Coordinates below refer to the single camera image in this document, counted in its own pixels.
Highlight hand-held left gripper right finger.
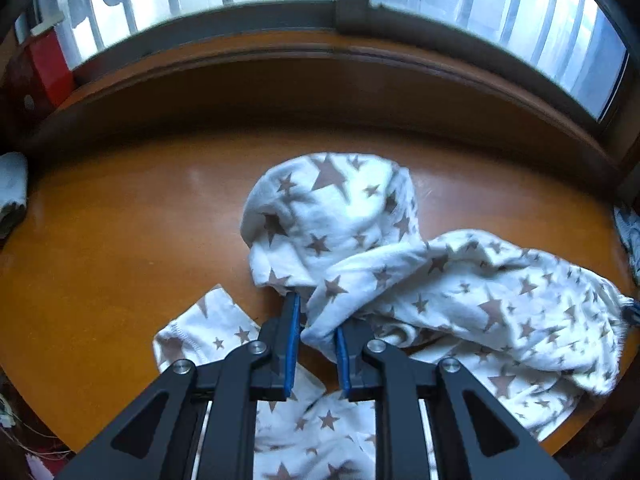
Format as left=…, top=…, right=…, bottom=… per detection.
left=335, top=317, right=573, bottom=480

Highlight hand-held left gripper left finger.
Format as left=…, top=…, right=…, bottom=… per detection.
left=52, top=292, right=303, bottom=480

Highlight white star-printed pants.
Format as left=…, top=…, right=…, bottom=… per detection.
left=152, top=152, right=640, bottom=480

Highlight pile of folded grey clothes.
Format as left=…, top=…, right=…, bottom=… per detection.
left=0, top=152, right=30, bottom=238

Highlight brown wooden window sill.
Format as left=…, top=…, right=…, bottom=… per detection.
left=25, top=30, right=626, bottom=191

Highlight grey striped cloth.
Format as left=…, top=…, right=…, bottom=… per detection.
left=612, top=204, right=640, bottom=286

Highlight red box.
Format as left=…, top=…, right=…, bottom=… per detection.
left=7, top=30, right=76, bottom=116

